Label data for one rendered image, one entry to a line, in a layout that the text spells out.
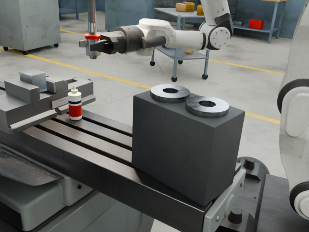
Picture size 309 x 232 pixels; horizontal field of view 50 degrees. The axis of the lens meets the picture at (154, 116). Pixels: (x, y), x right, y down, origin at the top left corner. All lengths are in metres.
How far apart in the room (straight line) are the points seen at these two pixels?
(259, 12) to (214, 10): 7.25
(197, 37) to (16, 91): 0.64
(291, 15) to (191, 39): 7.13
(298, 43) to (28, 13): 4.80
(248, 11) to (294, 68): 7.51
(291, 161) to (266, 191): 0.28
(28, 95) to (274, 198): 0.97
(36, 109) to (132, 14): 6.06
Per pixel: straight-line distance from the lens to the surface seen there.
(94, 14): 1.05
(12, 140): 1.09
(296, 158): 1.18
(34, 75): 1.07
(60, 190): 0.98
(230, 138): 0.70
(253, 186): 1.40
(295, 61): 1.06
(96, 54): 1.06
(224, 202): 0.78
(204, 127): 0.64
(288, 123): 1.07
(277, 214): 1.33
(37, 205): 0.94
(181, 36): 1.22
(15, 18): 5.51
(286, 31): 8.36
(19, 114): 1.03
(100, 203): 1.14
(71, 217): 1.05
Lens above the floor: 1.36
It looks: 24 degrees down
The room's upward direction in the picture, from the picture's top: 3 degrees clockwise
